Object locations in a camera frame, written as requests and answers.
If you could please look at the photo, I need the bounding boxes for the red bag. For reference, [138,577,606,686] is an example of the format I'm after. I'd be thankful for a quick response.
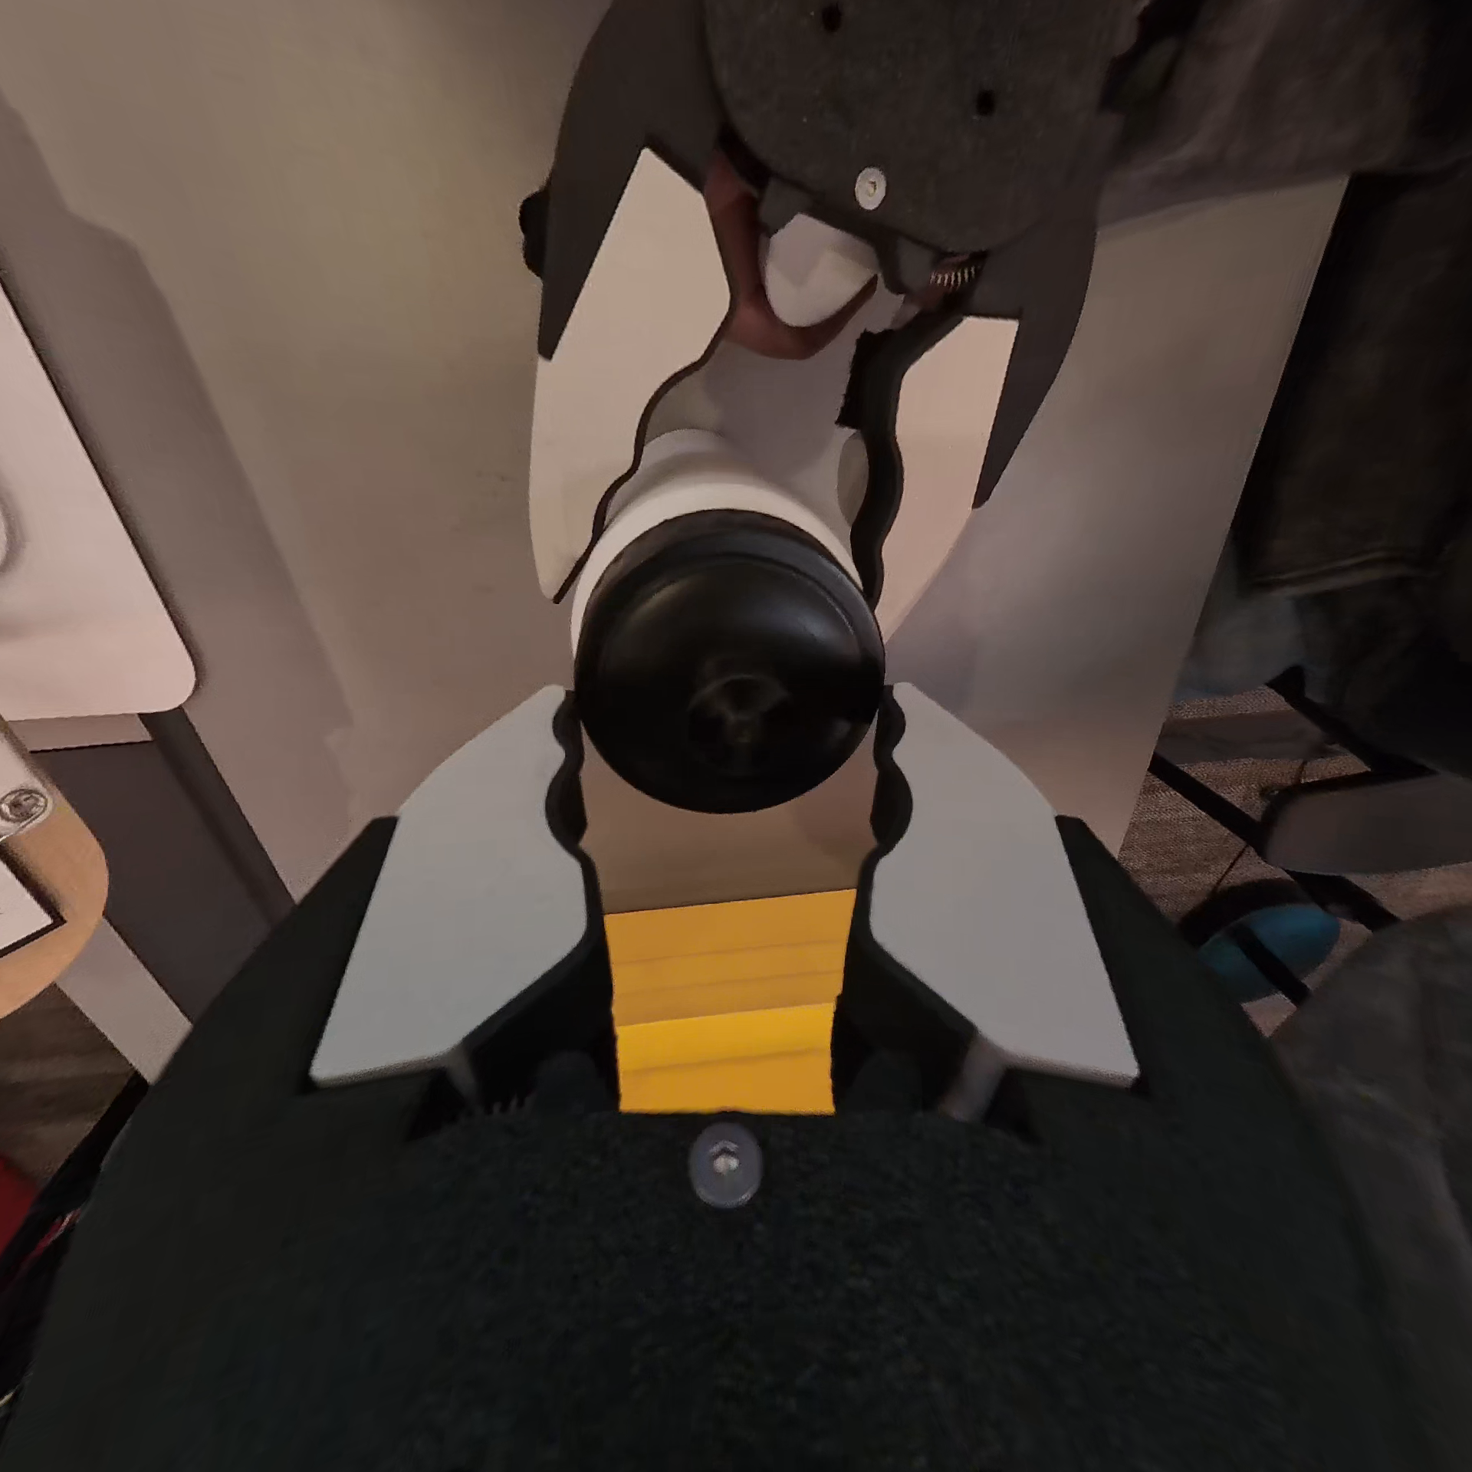
[0,1148,69,1278]

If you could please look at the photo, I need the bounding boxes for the yellow plastic bin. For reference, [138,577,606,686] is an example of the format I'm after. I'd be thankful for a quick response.
[604,888,859,1114]

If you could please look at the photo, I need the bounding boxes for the printed instruction sheet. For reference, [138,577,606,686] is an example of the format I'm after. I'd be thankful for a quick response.
[0,852,64,955]

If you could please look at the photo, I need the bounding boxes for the person's right hand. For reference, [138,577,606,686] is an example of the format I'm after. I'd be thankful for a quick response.
[701,151,882,363]

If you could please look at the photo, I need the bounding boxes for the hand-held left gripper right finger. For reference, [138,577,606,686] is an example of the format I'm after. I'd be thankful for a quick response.
[864,681,1142,1117]

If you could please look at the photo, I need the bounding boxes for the black bottle lid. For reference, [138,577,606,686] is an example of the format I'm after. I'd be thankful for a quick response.
[571,514,889,816]

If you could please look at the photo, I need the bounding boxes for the teal round object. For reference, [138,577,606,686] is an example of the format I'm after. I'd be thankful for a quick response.
[1196,902,1341,995]

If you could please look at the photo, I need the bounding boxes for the black office chair base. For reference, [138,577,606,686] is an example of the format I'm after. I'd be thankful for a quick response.
[1148,665,1472,1002]

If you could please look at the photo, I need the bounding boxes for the person's grey trousers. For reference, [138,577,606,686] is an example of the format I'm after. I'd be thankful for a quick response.
[1263,918,1472,1472]

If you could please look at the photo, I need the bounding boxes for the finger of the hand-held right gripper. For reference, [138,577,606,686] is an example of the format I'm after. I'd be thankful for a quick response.
[839,307,1033,649]
[534,147,743,607]

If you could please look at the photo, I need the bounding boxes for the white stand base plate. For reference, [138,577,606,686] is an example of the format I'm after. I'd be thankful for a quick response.
[0,274,199,721]

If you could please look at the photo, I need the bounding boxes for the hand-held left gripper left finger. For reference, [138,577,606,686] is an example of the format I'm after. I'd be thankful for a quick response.
[307,683,610,1089]

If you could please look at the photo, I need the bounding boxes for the white plastic bottle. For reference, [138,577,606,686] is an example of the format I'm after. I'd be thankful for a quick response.
[575,337,877,645]

